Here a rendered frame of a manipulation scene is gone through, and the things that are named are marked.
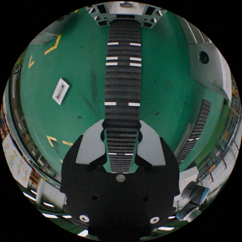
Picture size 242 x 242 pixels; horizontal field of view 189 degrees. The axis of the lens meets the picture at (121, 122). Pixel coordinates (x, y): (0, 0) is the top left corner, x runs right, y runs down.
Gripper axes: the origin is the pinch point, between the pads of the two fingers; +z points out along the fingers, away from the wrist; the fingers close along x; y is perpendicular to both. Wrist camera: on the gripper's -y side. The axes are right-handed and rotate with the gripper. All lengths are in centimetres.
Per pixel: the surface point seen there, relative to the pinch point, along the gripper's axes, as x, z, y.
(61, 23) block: -14.1, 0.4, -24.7
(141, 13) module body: 2.4, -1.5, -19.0
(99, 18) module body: -4.0, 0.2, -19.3
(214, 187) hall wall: 726, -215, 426
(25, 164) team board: -284, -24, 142
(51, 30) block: -14.9, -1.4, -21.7
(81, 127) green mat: -9.0, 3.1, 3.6
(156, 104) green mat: 6.5, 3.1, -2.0
